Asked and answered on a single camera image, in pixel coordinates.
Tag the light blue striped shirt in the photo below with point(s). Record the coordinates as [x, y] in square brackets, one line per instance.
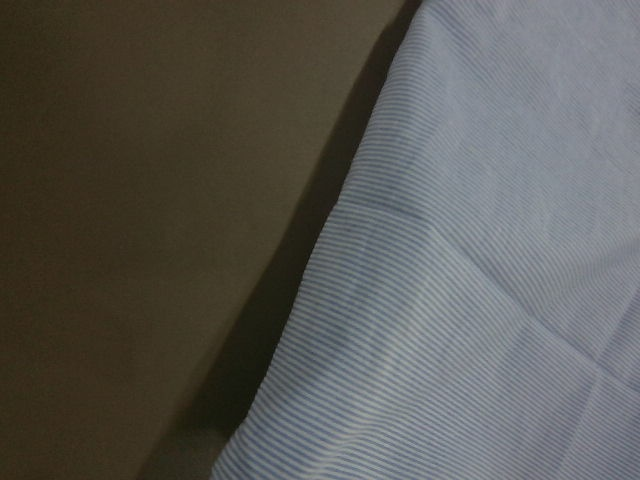
[471, 307]

